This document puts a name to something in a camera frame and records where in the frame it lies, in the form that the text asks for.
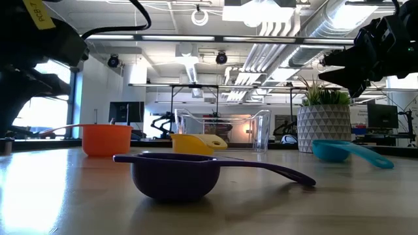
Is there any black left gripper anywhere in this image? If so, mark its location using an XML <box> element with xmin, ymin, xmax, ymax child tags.
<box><xmin>0</xmin><ymin>0</ymin><xmax>89</xmax><ymax>138</ymax></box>

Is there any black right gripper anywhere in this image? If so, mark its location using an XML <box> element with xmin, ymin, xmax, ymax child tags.
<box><xmin>318</xmin><ymin>14</ymin><xmax>418</xmax><ymax>99</ymax></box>

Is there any teal measuring cup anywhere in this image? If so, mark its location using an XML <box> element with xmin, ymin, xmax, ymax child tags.
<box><xmin>312</xmin><ymin>139</ymin><xmax>395</xmax><ymax>170</ymax></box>

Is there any orange measuring cup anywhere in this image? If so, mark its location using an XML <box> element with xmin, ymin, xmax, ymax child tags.
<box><xmin>39</xmin><ymin>123</ymin><xmax>134</xmax><ymax>158</ymax></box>

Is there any yellow measuring cup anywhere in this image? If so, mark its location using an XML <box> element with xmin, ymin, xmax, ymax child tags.
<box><xmin>169</xmin><ymin>133</ymin><xmax>229</xmax><ymax>156</ymax></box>

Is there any purple measuring cup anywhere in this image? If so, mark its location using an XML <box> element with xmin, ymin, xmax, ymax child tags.
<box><xmin>112</xmin><ymin>153</ymin><xmax>317</xmax><ymax>201</ymax></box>

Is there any clear plastic basket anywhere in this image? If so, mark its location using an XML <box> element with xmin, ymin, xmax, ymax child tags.
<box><xmin>174</xmin><ymin>108</ymin><xmax>272</xmax><ymax>153</ymax></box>

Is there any black computer monitor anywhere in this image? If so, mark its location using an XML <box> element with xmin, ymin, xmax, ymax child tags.
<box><xmin>108</xmin><ymin>101</ymin><xmax>145</xmax><ymax>124</ymax></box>
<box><xmin>367</xmin><ymin>103</ymin><xmax>400</xmax><ymax>129</ymax></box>

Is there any plant in white geometric pot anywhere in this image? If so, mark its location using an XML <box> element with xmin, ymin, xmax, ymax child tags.
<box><xmin>296</xmin><ymin>74</ymin><xmax>353</xmax><ymax>153</ymax></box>

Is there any yellow label tag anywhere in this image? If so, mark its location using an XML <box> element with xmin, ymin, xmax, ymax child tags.
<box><xmin>22</xmin><ymin>0</ymin><xmax>56</xmax><ymax>31</ymax></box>

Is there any black overhead rig bar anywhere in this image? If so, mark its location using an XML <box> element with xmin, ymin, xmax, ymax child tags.
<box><xmin>81</xmin><ymin>33</ymin><xmax>357</xmax><ymax>45</ymax></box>

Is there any silver ventilation duct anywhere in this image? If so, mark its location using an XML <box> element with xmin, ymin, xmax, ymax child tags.
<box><xmin>287</xmin><ymin>0</ymin><xmax>379</xmax><ymax>69</ymax></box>

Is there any black aluminium table frame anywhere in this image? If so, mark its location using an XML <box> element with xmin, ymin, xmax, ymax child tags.
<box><xmin>0</xmin><ymin>137</ymin><xmax>418</xmax><ymax>156</ymax></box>

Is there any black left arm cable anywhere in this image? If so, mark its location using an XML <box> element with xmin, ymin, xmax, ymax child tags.
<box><xmin>80</xmin><ymin>0</ymin><xmax>153</xmax><ymax>40</ymax></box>

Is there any white coiled cable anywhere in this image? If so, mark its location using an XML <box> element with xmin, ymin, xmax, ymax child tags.
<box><xmin>191</xmin><ymin>8</ymin><xmax>210</xmax><ymax>27</ymax></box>

